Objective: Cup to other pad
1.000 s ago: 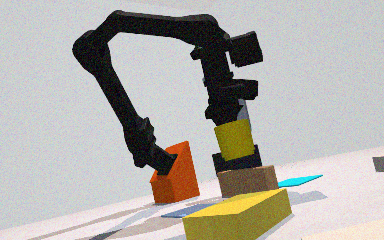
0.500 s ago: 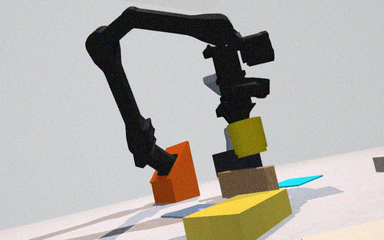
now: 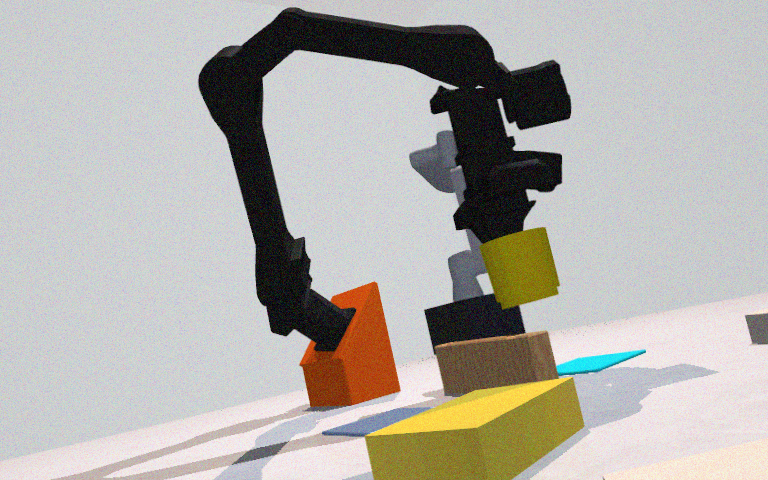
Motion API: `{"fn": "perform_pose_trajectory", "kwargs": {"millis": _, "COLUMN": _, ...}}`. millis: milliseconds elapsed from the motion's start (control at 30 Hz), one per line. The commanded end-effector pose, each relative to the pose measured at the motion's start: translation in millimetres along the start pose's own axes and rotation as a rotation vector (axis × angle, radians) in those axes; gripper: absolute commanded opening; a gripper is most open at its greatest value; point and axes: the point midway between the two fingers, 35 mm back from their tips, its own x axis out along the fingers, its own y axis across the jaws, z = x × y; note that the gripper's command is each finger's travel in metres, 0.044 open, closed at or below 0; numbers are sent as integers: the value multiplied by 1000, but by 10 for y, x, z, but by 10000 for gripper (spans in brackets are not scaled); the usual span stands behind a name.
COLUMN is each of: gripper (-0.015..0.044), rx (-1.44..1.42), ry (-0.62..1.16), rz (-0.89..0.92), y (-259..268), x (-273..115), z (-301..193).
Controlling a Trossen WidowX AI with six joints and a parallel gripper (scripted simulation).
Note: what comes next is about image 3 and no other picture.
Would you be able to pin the yellow cup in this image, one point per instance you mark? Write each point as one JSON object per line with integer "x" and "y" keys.
{"x": 520, "y": 267}

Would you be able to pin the yellow rectangular block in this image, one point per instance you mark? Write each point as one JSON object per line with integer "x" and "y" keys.
{"x": 487, "y": 434}

